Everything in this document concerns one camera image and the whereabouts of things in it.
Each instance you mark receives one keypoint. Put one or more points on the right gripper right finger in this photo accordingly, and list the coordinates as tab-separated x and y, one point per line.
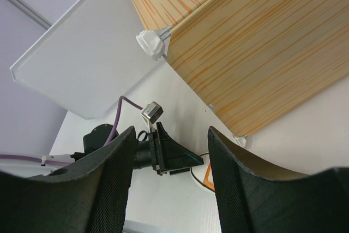
254	195

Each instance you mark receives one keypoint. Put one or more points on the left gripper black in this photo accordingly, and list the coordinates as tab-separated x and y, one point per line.
161	152

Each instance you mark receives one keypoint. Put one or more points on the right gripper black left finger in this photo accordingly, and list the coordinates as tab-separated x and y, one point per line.
89	195

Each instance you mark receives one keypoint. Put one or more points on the orange canvas sneaker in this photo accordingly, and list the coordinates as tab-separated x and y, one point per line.
202	174

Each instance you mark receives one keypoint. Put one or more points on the wooden two-shelf shoe cabinet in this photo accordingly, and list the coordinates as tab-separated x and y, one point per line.
253	61

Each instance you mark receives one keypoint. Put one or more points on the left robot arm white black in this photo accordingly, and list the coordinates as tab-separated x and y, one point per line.
91	142

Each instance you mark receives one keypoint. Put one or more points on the white translucent cabinet door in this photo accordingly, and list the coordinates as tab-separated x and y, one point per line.
88	58

